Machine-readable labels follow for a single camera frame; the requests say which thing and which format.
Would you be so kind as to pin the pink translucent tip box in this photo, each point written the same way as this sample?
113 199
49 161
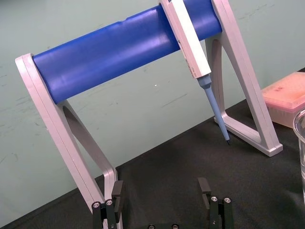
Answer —
283 97

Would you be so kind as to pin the white pipette with blue tip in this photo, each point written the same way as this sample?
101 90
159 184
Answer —
190 40

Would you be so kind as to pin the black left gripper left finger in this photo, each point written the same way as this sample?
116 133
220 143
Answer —
109 212

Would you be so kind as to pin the black table cloth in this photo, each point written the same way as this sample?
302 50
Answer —
171 171

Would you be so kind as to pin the clear glass beaker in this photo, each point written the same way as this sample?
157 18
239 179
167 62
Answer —
300 148

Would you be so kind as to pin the grey stand with blue bar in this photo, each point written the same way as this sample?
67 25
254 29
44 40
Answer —
100 59

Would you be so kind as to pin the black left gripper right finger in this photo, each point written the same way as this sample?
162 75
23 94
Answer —
218 212

